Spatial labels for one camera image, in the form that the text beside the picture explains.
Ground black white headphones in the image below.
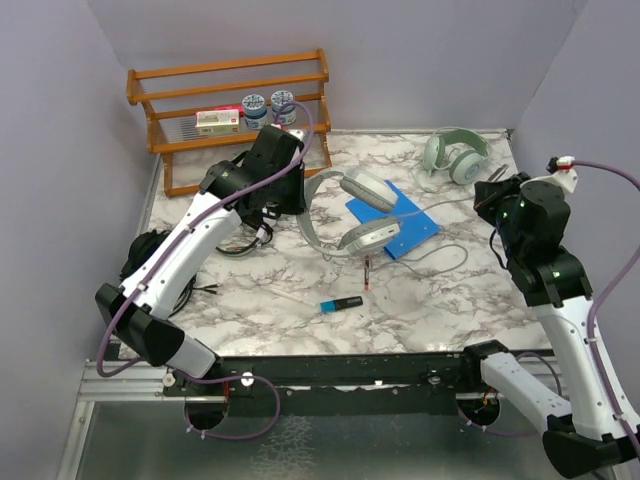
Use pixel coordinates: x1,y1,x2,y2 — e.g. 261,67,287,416
216,207,279,257

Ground grey white headphones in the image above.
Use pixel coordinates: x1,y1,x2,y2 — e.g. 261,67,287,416
295,167,481,279

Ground black blue headphones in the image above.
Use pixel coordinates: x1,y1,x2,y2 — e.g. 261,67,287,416
120,225,227,319

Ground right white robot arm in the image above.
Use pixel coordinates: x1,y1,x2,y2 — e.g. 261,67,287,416
459,170,639,479

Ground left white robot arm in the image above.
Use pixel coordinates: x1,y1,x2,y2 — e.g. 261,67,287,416
95,125,311,395

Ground mint green headphones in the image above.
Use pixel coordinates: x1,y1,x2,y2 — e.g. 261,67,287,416
421,127,491,185

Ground right blue white jar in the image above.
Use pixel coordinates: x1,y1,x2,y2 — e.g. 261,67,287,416
270,90,297,126

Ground blue white jar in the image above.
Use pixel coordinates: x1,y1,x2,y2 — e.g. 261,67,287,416
241,94,267,131
270,90,297,126

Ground left blue white jar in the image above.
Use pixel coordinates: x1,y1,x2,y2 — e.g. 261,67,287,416
241,94,267,131

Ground white red box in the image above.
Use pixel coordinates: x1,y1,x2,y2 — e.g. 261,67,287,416
196,109,240,136

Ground wooden shelf rack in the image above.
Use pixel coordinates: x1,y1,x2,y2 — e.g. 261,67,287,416
126,48,332,197

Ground blue notebook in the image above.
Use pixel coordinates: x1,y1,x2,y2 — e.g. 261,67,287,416
345,180,440,260

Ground white stick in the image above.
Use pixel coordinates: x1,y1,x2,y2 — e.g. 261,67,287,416
268,287,317,308

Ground red pen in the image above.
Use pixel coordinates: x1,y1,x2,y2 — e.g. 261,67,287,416
363,256,372,292

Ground blue black highlighter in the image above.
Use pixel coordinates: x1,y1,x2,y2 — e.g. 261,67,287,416
320,296,363,313

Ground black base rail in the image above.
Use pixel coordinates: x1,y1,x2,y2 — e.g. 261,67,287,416
163,340,507,417

